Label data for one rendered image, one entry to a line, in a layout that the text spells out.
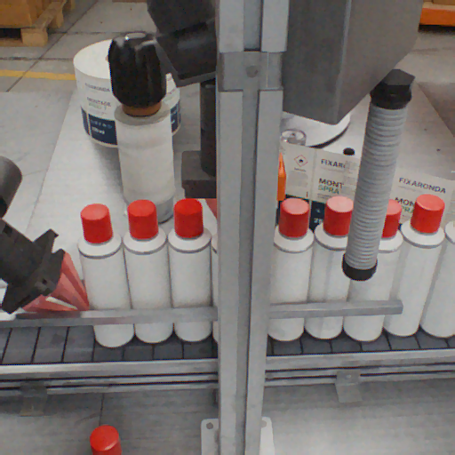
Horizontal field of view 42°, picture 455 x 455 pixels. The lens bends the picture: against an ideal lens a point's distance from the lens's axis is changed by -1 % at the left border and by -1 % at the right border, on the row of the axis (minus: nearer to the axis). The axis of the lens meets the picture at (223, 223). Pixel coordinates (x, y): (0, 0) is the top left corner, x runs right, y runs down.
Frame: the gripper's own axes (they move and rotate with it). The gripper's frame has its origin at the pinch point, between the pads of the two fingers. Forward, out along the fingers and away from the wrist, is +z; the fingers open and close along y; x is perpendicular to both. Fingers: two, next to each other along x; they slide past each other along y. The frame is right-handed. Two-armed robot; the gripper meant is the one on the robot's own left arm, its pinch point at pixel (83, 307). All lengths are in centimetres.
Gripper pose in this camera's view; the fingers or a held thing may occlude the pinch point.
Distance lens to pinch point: 78.9
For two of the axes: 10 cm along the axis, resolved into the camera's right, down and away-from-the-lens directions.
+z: 6.2, 6.0, 5.2
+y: -0.6, -6.2, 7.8
